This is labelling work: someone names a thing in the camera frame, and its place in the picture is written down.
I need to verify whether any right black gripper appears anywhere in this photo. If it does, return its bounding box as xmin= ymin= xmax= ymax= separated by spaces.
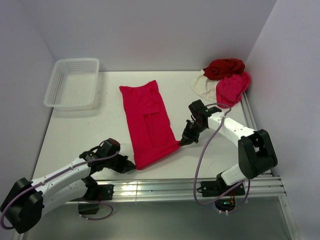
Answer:
xmin=179 ymin=119 xmax=207 ymax=147

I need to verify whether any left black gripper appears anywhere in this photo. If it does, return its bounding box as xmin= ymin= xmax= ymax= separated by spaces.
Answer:
xmin=105 ymin=152 xmax=137 ymax=173

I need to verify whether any bright red t-shirt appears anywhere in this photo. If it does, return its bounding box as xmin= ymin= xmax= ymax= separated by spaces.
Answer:
xmin=119 ymin=80 xmax=180 ymax=170

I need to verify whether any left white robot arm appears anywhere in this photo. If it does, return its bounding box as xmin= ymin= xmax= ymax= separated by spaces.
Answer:
xmin=0 ymin=138 xmax=136 ymax=234

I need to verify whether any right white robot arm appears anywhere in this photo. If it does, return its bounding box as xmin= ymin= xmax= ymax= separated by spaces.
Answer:
xmin=179 ymin=100 xmax=278 ymax=197

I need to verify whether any white t-shirt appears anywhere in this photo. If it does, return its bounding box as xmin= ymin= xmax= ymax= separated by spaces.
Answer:
xmin=190 ymin=69 xmax=219 ymax=103

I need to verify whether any pink t-shirt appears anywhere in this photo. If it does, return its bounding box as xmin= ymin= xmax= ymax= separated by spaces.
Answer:
xmin=216 ymin=72 xmax=251 ymax=109

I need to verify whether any dark red t-shirt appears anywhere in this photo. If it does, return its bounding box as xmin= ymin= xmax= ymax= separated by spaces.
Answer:
xmin=203 ymin=58 xmax=245 ymax=81

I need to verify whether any white plastic mesh basket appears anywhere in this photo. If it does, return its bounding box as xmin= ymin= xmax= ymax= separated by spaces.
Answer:
xmin=44 ymin=58 xmax=100 ymax=111

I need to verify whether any aluminium mounting rail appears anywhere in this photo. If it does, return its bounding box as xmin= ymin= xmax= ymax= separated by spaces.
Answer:
xmin=23 ymin=176 xmax=287 ymax=206

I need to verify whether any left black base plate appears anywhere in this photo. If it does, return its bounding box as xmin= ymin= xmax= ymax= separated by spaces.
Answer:
xmin=92 ymin=184 xmax=114 ymax=202

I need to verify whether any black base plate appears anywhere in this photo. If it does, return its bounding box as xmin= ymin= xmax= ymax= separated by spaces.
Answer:
xmin=196 ymin=180 xmax=246 ymax=198
xmin=92 ymin=184 xmax=114 ymax=202

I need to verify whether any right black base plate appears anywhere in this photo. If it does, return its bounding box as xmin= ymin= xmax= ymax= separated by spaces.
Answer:
xmin=196 ymin=180 xmax=246 ymax=198

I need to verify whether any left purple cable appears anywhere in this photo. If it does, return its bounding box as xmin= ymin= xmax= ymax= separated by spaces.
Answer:
xmin=0 ymin=149 xmax=120 ymax=230

